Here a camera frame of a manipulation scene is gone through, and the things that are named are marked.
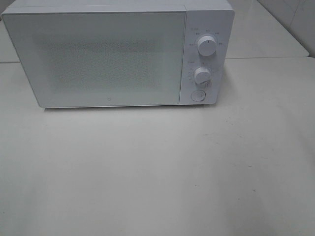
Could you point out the round white door button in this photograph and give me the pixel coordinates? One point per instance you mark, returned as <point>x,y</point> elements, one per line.
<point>198,95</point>

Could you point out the upper white power knob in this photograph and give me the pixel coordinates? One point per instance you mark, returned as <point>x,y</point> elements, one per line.
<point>206,45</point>

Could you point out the white timer knob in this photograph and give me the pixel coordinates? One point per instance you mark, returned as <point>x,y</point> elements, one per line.
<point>201,75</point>

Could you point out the white microwave oven body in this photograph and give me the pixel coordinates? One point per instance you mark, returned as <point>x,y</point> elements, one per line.
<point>203,17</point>

